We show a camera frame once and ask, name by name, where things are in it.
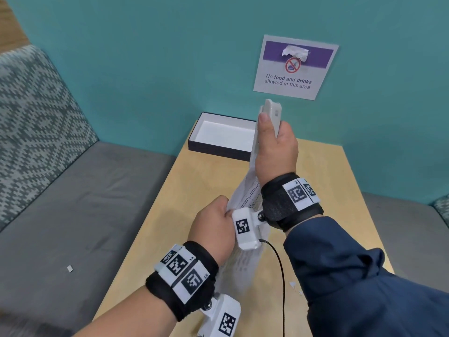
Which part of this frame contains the person's left hand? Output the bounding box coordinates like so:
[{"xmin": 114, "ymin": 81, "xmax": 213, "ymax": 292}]
[{"xmin": 188, "ymin": 195, "xmax": 236, "ymax": 267}]

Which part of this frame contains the person's right hand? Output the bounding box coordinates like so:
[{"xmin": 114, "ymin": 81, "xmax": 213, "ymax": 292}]
[{"xmin": 254, "ymin": 112, "xmax": 299, "ymax": 188}]

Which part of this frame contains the printed white paper stack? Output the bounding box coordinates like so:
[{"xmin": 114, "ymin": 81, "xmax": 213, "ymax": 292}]
[{"xmin": 214, "ymin": 161, "xmax": 273, "ymax": 303}]

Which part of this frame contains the person's right forearm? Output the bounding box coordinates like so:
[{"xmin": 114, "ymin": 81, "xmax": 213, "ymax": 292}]
[{"xmin": 283, "ymin": 216, "xmax": 449, "ymax": 337}]

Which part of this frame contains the person's left forearm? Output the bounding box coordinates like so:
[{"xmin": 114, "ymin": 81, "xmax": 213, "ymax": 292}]
[{"xmin": 72, "ymin": 286, "xmax": 180, "ymax": 337}]

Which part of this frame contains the black box white inside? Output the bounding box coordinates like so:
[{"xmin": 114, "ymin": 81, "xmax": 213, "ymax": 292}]
[{"xmin": 188, "ymin": 112, "xmax": 259, "ymax": 162}]

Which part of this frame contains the torn white tape piece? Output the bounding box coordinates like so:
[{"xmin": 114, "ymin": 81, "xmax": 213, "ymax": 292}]
[{"xmin": 282, "ymin": 45, "xmax": 310, "ymax": 63}]

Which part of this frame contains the grey sofa seat cushion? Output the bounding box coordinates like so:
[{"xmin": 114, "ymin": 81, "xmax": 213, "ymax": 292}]
[
  {"xmin": 361, "ymin": 192, "xmax": 449, "ymax": 293},
  {"xmin": 0, "ymin": 142, "xmax": 177, "ymax": 337}
]

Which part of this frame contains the black left wrist strap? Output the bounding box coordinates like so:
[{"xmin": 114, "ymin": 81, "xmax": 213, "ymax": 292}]
[{"xmin": 145, "ymin": 241, "xmax": 219, "ymax": 322}]

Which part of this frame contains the black wrist strap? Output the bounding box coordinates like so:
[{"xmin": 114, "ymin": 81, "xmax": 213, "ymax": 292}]
[
  {"xmin": 145, "ymin": 241, "xmax": 219, "ymax": 322},
  {"xmin": 261, "ymin": 172, "xmax": 324, "ymax": 233}
]

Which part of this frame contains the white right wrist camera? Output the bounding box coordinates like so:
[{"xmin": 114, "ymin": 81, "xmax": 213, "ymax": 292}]
[{"xmin": 231, "ymin": 208, "xmax": 267, "ymax": 251}]

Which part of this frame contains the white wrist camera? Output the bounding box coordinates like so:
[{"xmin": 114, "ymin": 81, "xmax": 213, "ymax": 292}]
[
  {"xmin": 231, "ymin": 208, "xmax": 267, "ymax": 251},
  {"xmin": 197, "ymin": 293, "xmax": 242, "ymax": 337}
]

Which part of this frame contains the black right wrist strap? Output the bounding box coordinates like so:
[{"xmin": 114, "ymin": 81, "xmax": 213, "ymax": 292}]
[{"xmin": 261, "ymin": 172, "xmax": 324, "ymax": 233}]

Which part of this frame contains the white purple wall sign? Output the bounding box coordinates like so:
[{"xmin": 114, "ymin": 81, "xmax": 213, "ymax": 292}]
[{"xmin": 253, "ymin": 34, "xmax": 340, "ymax": 101}]

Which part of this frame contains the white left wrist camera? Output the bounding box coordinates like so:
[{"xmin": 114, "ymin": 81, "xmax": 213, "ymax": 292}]
[{"xmin": 197, "ymin": 293, "xmax": 242, "ymax": 337}]

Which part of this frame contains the black right camera cable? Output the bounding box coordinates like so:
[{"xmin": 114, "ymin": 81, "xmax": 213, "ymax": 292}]
[{"xmin": 259, "ymin": 239, "xmax": 287, "ymax": 337}]

